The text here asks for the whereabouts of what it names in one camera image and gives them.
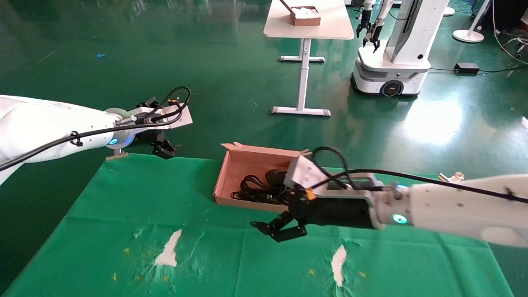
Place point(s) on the open cardboard box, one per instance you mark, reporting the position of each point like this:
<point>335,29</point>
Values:
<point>239,165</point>

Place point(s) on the white robot arm black gripper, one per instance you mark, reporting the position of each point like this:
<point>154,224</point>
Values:
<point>364,24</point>
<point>374,35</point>

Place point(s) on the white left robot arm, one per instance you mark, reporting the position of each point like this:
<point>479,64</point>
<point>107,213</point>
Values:
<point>41,121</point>

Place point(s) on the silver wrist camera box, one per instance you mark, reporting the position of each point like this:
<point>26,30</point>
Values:
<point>305,173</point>
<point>181,119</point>

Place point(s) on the black power adapter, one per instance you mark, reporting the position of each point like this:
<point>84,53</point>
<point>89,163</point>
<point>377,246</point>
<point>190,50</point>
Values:
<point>467,68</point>

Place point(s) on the white wheeled robot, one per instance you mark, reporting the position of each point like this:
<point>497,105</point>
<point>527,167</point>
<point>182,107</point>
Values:
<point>396,62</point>

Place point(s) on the silver metal clip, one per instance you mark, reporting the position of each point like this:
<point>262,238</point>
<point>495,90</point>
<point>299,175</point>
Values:
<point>453,177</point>
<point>117,155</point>

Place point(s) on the white table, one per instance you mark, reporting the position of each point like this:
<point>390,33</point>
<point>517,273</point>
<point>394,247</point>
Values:
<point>305,31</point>

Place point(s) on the small brown box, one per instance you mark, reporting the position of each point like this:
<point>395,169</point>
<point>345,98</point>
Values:
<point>307,20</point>

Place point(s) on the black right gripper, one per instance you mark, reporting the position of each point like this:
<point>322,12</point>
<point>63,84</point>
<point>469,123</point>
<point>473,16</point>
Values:
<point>334,212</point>

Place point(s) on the green table cloth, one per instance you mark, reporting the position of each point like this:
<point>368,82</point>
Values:
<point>206,255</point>

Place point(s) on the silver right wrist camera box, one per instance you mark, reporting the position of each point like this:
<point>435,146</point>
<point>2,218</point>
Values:
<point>305,173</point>

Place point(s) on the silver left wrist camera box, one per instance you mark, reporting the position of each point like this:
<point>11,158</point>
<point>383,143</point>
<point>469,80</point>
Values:
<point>181,119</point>

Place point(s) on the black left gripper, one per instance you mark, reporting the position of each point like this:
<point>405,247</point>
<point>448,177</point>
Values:
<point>148,138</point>

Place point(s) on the white floor stand base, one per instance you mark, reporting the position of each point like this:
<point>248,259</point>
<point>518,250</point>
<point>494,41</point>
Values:
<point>468,36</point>

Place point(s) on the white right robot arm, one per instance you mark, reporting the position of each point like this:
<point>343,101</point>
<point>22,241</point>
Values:
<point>453,210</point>

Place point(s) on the white paper filling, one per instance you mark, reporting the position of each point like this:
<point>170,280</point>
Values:
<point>306,12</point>

